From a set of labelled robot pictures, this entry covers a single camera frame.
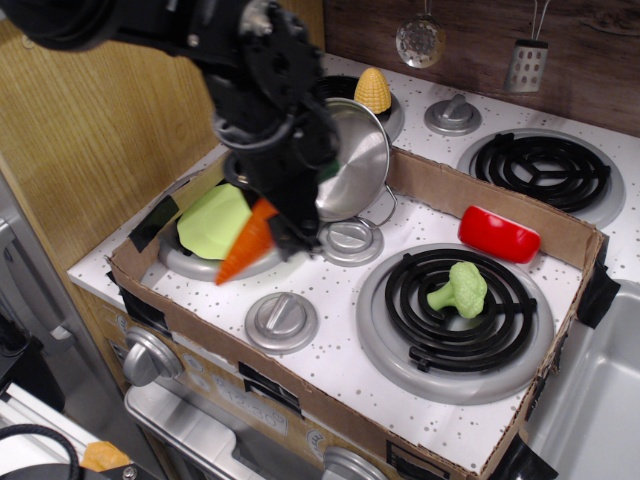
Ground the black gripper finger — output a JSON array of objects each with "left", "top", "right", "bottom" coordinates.
[
  {"left": 223, "top": 153, "right": 260, "bottom": 198},
  {"left": 268, "top": 215, "right": 321, "bottom": 261}
]

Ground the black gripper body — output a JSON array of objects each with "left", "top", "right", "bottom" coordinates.
[{"left": 222, "top": 99, "right": 340, "bottom": 235}]

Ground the orange toy carrot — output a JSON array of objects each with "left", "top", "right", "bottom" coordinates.
[{"left": 214, "top": 196, "right": 285, "bottom": 285}]

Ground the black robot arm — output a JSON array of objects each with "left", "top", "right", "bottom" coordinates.
[{"left": 1, "top": 1, "right": 339, "bottom": 257}]

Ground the light green plate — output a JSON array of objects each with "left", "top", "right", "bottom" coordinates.
[{"left": 177, "top": 183, "right": 251, "bottom": 260}]

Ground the middle silver stove knob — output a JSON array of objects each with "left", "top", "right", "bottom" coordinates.
[{"left": 319, "top": 218, "right": 384, "bottom": 267}]

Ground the silver stove knob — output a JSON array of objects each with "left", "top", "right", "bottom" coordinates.
[
  {"left": 245, "top": 292, "right": 319, "bottom": 355},
  {"left": 424, "top": 94, "right": 482, "bottom": 136},
  {"left": 319, "top": 218, "right": 384, "bottom": 267}
]

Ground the silver metal pot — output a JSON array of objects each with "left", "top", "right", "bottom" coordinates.
[{"left": 316, "top": 98, "right": 391, "bottom": 223}]

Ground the front silver stove knob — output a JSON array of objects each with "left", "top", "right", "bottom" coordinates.
[{"left": 245, "top": 292, "right": 319, "bottom": 355}]

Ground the back left burner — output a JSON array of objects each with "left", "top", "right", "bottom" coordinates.
[{"left": 316, "top": 75, "right": 404, "bottom": 143}]

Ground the yellow toy corn cob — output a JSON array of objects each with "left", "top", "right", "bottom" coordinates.
[{"left": 353, "top": 68, "right": 392, "bottom": 114}]

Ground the front left silver burner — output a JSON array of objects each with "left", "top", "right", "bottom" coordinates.
[{"left": 158, "top": 187, "right": 282, "bottom": 282}]

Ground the brown cardboard fence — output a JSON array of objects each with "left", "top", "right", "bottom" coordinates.
[{"left": 109, "top": 147, "right": 609, "bottom": 479}]

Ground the back silver stove knob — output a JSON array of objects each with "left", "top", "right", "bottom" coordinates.
[{"left": 424, "top": 94, "right": 482, "bottom": 136}]

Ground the hanging silver strainer spoon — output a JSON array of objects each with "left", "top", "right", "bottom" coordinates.
[{"left": 395, "top": 1, "right": 446, "bottom": 69}]

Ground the front right black burner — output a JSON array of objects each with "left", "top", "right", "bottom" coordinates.
[{"left": 355, "top": 244, "right": 555, "bottom": 405}]

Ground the black burner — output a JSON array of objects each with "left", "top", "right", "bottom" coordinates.
[
  {"left": 355, "top": 244, "right": 555, "bottom": 405},
  {"left": 457, "top": 128, "right": 626, "bottom": 228}
]

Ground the green toy broccoli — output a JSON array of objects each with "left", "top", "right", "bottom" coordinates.
[{"left": 427, "top": 262, "right": 488, "bottom": 319}]

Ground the silver oven front knob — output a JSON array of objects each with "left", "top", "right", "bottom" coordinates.
[{"left": 123, "top": 327, "right": 184, "bottom": 387}]

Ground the silver oven knob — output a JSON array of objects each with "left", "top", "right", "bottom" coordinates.
[
  {"left": 123, "top": 327, "right": 184, "bottom": 387},
  {"left": 321, "top": 446, "right": 386, "bottom": 480}
]

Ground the hanging silver grater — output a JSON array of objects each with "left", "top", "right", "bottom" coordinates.
[{"left": 503, "top": 1, "right": 549, "bottom": 94}]

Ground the back right black burner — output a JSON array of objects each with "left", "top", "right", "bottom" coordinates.
[{"left": 457, "top": 128, "right": 626, "bottom": 228}]

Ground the grey toy sink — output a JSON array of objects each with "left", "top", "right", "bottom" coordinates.
[{"left": 526, "top": 281, "right": 639, "bottom": 479}]

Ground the silver oven door handle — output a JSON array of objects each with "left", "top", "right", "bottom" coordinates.
[{"left": 124, "top": 383, "right": 322, "bottom": 479}]

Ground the black braided cable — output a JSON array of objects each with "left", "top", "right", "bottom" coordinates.
[{"left": 0, "top": 423, "right": 82, "bottom": 480}]

